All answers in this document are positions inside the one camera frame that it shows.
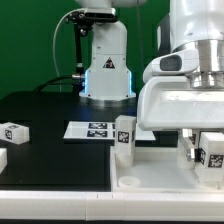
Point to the white fence rail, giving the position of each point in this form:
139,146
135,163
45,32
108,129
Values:
3,159
90,206

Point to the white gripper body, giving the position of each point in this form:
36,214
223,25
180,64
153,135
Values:
168,103

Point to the white front fence rail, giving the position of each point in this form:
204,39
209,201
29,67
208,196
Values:
90,206

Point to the white left fence rail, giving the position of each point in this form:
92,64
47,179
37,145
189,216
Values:
3,159

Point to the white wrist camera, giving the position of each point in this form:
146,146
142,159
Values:
181,62

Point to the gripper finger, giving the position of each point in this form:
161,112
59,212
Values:
189,138

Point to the white square tabletop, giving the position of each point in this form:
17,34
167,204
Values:
156,169

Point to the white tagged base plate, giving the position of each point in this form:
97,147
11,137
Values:
90,130

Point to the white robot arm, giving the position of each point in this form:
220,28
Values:
191,24

